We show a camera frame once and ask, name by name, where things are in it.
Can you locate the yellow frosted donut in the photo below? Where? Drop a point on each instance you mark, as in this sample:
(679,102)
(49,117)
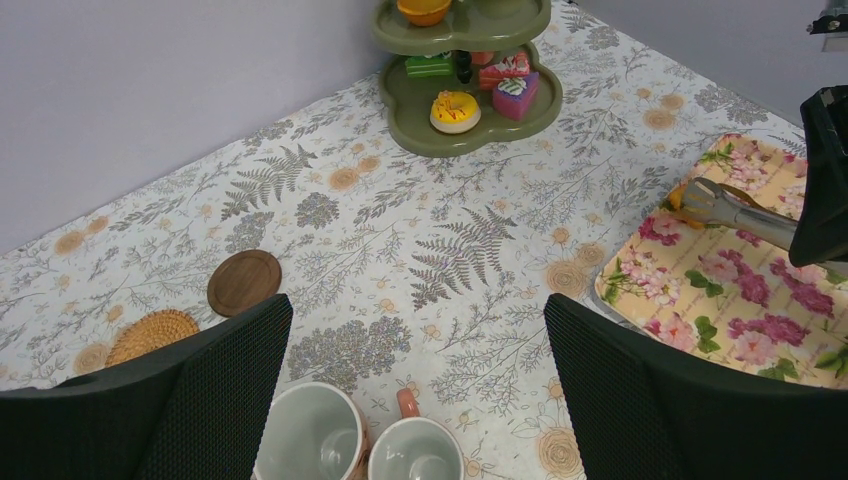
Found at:
(454,112)

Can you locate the purple candy packet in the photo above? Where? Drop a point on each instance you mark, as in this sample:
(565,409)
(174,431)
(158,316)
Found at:
(513,97)

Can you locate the green three-tier serving stand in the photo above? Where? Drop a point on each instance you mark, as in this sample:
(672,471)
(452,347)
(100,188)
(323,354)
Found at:
(464,73)

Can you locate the pink strawberry cake slice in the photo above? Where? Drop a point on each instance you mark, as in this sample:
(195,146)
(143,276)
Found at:
(514,66)

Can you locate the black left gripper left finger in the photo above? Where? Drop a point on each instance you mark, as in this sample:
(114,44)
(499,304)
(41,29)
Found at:
(195,409)

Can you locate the floral tablecloth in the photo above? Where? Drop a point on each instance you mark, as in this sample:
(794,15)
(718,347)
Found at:
(403,271)

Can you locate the square yellow cracker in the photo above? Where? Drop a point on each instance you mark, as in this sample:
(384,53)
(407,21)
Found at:
(679,205)

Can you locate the dark brown round coaster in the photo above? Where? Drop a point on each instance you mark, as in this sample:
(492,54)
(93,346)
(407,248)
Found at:
(242,281)

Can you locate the large pink floral mug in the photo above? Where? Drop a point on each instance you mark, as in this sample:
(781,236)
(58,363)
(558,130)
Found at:
(313,431)

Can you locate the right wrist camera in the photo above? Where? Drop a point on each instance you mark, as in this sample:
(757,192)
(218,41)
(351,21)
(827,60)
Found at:
(831,26)

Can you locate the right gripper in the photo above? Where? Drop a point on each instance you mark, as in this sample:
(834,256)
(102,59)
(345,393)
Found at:
(821,234)

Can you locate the floral snack tray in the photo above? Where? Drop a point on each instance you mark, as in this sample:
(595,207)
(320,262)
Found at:
(730,298)

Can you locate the metal tongs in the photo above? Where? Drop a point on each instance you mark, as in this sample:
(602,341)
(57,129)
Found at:
(709,203)

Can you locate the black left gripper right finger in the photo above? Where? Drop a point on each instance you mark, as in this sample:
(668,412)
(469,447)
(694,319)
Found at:
(643,410)

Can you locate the pink swiss roll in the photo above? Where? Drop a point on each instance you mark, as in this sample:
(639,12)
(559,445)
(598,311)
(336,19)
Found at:
(482,58)

